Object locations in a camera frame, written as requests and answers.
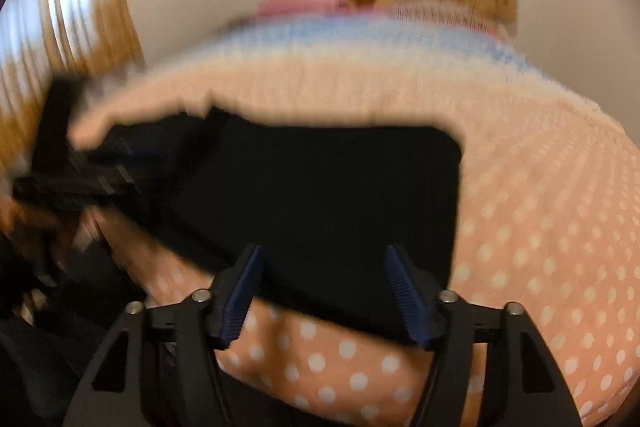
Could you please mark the pink folded blanket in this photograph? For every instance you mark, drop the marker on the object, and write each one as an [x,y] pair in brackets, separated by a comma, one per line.
[300,2]

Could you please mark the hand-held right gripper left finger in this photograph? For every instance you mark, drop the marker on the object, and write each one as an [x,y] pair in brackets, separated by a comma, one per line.
[240,302]

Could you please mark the black pants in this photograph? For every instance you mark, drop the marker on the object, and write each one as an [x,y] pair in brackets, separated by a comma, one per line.
[325,197]

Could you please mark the striped pillow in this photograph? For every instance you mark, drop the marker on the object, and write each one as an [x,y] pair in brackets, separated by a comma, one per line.
[440,12]

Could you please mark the polka dot bedsheet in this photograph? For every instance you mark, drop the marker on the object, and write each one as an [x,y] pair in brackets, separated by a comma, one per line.
[525,207]

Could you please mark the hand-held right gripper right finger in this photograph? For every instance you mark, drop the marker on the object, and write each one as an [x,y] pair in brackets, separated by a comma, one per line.
[407,302]

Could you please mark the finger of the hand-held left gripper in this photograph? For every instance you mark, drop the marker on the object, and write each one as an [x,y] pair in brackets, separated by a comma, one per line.
[137,162]
[60,122]

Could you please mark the person's left hand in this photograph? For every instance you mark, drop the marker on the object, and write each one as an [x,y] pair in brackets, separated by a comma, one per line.
[30,222]

